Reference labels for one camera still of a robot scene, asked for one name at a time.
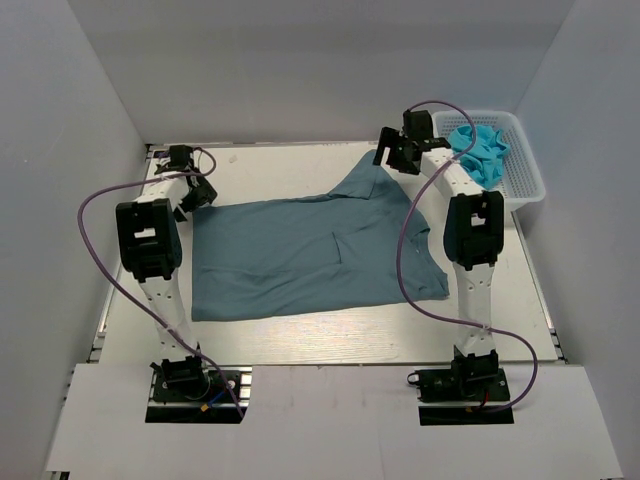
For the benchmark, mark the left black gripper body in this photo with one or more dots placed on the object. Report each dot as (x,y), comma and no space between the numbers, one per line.
(199,197)

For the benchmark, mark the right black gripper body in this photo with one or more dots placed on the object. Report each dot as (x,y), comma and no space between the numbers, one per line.
(398,142)

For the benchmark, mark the grey-blue t shirt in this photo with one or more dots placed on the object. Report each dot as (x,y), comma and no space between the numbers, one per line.
(354,246)

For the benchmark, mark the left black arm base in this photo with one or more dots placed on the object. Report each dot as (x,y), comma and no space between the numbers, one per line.
(190,392)

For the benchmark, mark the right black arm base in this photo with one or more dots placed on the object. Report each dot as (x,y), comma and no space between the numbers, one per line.
(467,393)

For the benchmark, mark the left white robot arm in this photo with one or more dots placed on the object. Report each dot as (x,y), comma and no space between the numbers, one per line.
(150,245)

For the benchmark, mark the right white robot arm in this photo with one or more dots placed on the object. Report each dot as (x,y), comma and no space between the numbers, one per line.
(473,234)

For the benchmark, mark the bright blue t shirt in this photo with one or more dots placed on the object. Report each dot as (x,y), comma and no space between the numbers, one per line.
(484,161)

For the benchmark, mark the white plastic basket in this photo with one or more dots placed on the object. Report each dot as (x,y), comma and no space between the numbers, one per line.
(521,182)

